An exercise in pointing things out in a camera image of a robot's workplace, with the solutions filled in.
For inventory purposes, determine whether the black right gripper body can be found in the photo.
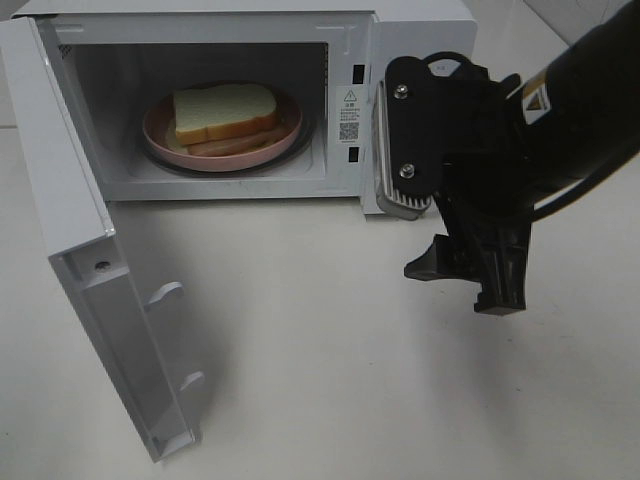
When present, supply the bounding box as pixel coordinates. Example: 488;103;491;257
425;52;531;250

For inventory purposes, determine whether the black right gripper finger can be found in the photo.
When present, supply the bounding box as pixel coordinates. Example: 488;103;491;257
472;223;531;315
404;234;475;282

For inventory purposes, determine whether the white bread slice top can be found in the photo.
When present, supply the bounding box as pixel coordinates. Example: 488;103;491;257
173;83;280;146

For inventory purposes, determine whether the pink round plate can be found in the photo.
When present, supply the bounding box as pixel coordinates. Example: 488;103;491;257
142;81;303;170

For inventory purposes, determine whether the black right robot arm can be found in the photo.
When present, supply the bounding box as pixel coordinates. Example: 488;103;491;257
404;1;639;315

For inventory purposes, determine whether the white warning label sticker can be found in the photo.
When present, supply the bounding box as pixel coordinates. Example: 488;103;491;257
334;85;366;145

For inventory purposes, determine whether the white microwave oven body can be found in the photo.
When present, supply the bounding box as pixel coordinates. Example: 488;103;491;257
6;1;477;213

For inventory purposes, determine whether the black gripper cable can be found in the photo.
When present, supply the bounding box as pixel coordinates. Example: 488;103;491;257
422;49;640;224

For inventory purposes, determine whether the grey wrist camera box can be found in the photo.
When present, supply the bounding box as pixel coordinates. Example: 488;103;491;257
371;56;441;221

